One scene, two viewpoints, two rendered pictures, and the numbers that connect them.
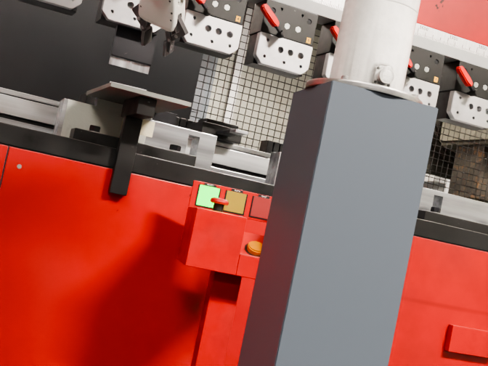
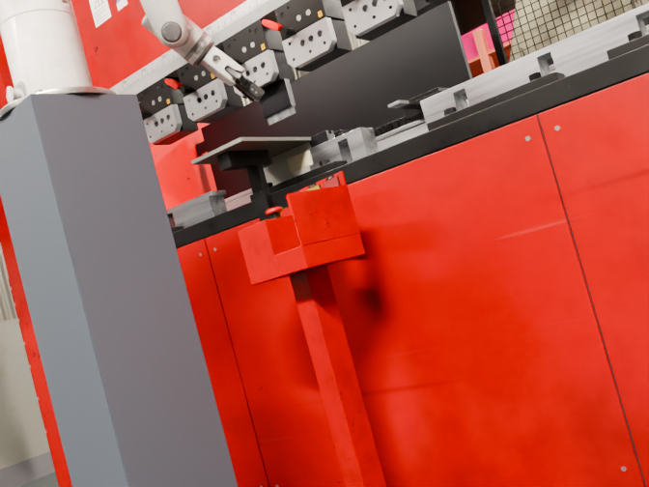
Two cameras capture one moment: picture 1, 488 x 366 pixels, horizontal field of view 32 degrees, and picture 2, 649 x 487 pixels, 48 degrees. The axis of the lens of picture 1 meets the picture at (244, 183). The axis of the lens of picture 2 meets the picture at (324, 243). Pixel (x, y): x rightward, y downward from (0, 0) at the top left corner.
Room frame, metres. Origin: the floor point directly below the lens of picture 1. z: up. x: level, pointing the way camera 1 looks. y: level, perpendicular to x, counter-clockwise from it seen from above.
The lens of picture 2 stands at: (1.06, -1.34, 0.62)
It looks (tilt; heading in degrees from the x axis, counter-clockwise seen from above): 3 degrees up; 59
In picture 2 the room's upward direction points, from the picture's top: 15 degrees counter-clockwise
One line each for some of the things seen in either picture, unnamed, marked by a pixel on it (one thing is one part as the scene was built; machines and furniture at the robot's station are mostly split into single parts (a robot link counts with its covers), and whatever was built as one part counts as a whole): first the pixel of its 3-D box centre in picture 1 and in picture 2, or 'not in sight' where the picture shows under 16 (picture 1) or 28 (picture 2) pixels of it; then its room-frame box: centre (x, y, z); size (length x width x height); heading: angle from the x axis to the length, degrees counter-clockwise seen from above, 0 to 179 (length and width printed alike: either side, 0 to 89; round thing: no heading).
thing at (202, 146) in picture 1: (136, 137); (312, 169); (2.06, 0.28, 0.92); 0.39 x 0.06 x 0.10; 111
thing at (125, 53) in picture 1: (132, 50); (277, 102); (2.04, 0.33, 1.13); 0.10 x 0.02 x 0.10; 111
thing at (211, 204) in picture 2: not in sight; (169, 227); (1.83, 0.84, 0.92); 0.50 x 0.06 x 0.10; 111
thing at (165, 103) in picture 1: (136, 99); (252, 150); (1.90, 0.28, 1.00); 0.26 x 0.18 x 0.01; 21
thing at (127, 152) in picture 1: (130, 147); (253, 194); (1.86, 0.26, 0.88); 0.14 x 0.04 x 0.22; 21
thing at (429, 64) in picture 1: (409, 78); not in sight; (2.32, -0.39, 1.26); 0.15 x 0.09 x 0.17; 111
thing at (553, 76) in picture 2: not in sight; (493, 105); (2.20, -0.25, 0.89); 0.30 x 0.05 x 0.03; 111
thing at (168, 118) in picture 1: (136, 110); (302, 148); (2.05, 0.29, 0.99); 0.20 x 0.03 x 0.03; 111
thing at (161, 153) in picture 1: (133, 148); (297, 184); (2.00, 0.27, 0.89); 0.30 x 0.05 x 0.03; 111
